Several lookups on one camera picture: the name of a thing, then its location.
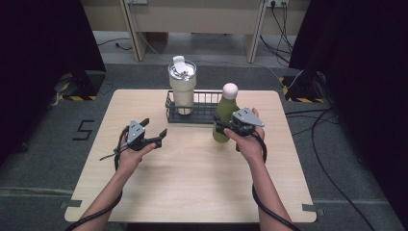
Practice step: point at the beige wooden desk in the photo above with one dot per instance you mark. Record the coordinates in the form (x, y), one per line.
(192, 19)

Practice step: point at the grey tape piece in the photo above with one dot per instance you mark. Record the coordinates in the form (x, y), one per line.
(73, 203)
(311, 208)

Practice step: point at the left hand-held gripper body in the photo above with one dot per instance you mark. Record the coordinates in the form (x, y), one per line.
(135, 133)

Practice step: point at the person's right hand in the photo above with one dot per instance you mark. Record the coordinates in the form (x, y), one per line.
(251, 146)

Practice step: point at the person's left hand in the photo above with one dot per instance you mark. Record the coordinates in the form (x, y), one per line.
(130, 159)

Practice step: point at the white wall socket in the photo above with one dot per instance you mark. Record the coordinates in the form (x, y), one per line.
(277, 2)

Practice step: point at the black curtain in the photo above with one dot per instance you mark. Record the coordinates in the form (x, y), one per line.
(369, 80)
(38, 64)

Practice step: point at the white tumbler with lid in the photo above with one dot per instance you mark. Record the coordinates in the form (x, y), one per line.
(182, 86)

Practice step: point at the black stand base striped tape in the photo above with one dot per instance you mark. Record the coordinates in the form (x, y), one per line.
(303, 89)
(85, 85)

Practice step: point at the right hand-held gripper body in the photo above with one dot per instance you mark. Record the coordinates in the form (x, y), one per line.
(247, 117)

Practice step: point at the green bottle with white cap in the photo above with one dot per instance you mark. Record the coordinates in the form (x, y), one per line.
(224, 110)

